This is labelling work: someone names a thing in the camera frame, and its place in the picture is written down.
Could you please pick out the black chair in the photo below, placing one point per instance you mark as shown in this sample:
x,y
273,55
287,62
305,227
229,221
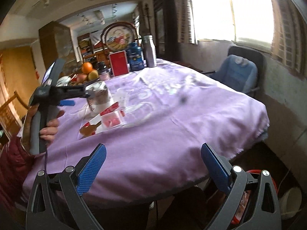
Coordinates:
x,y
259,60

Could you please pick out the yellow pear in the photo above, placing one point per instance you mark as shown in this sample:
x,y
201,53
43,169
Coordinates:
x,y
93,75

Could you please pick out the white plastic bag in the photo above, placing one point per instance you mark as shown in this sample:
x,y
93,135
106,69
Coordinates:
x,y
98,100

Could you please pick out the wooden chair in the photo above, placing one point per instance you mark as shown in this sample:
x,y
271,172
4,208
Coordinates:
x,y
9,105

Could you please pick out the wooden door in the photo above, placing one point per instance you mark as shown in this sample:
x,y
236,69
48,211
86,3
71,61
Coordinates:
x,y
16,76

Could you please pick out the bright window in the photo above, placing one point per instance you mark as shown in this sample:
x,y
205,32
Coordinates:
x,y
227,9

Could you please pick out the red box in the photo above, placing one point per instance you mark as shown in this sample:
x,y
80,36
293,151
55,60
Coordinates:
x,y
118,63

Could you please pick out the blue supplement bottle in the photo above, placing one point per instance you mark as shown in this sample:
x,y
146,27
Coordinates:
x,y
135,57

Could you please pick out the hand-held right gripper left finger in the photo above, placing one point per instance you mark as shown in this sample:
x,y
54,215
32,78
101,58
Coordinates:
x,y
92,167

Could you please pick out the steel bottle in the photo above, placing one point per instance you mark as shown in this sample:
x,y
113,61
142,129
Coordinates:
x,y
149,52

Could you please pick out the white lidded pot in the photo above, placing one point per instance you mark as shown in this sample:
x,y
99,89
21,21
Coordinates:
x,y
63,80

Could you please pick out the white bucket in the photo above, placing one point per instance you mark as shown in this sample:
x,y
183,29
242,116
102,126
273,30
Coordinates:
x,y
290,201

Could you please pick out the dark supplement jar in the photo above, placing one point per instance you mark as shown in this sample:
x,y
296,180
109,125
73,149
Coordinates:
x,y
103,71

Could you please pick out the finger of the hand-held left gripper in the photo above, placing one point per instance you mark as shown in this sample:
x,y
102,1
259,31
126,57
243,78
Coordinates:
x,y
72,92
67,103

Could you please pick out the clear plastic cup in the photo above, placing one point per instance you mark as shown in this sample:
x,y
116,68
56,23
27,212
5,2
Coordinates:
x,y
112,119

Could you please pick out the red apple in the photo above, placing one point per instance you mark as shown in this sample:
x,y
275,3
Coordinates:
x,y
81,77

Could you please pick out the fluorescent ceiling lamp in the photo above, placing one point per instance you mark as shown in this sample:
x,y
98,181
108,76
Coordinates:
x,y
100,16

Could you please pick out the orange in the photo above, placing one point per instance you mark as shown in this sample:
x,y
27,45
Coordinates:
x,y
87,67

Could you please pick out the wooden glass cabinet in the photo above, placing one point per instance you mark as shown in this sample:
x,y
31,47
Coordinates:
x,y
55,43

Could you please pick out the blue seat cushion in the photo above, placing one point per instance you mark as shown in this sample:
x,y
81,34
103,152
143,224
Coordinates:
x,y
235,74

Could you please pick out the round embroidered table screen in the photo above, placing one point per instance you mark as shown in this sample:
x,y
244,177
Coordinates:
x,y
117,38

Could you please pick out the purple tablecloth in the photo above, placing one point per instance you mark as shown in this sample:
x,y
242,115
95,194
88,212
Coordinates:
x,y
156,148

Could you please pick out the red trash bin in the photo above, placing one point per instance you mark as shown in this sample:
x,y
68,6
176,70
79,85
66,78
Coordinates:
x,y
275,186

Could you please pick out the person's left hand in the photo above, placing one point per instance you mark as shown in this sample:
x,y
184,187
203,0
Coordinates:
x,y
51,129

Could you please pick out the dark tall cabinet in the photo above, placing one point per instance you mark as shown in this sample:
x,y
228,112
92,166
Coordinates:
x,y
168,16

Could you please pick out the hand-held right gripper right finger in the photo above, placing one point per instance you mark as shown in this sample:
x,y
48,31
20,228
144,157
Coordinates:
x,y
215,170

